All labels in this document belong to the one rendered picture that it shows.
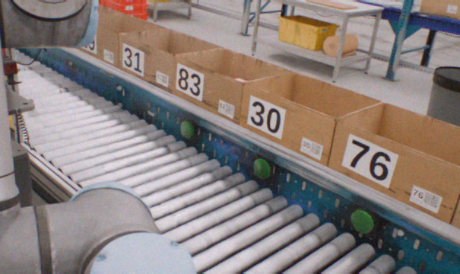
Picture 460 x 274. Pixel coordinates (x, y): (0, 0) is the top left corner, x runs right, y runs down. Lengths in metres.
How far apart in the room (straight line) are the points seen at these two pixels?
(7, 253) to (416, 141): 1.44
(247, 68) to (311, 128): 0.63
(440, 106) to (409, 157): 2.64
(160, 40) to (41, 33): 1.47
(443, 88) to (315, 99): 2.20
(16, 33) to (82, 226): 0.59
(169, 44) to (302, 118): 1.09
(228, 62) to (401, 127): 0.83
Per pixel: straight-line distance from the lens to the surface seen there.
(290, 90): 1.97
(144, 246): 0.45
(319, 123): 1.56
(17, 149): 1.16
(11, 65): 1.74
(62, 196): 1.69
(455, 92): 3.98
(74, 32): 1.04
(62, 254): 0.51
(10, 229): 0.51
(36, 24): 1.01
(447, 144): 1.70
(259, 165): 1.66
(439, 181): 1.42
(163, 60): 2.07
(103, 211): 0.52
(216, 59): 2.18
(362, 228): 1.49
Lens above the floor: 1.58
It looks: 25 degrees down
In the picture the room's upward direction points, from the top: 6 degrees clockwise
